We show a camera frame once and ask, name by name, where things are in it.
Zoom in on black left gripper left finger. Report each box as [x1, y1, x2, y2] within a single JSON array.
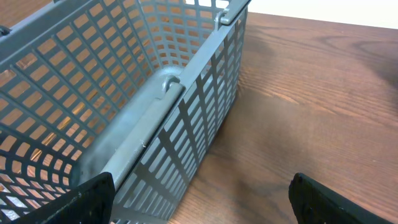
[[13, 172, 115, 224]]

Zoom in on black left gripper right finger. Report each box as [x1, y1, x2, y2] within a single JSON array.
[[289, 173, 391, 224]]

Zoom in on grey plastic basket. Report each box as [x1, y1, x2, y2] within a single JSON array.
[[1, 0, 248, 223]]

